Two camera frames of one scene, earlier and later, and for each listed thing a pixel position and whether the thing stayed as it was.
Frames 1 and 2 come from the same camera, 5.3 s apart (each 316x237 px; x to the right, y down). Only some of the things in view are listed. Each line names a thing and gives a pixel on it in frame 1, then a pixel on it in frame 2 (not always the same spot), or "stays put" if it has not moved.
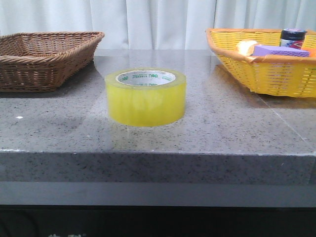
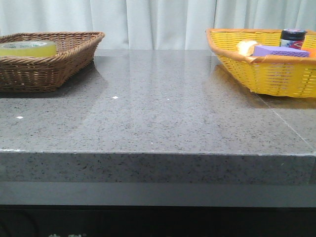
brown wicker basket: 39,61 stays put
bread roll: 246,47 stays put
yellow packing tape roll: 145,97 -> 28,49
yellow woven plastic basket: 279,75 stays put
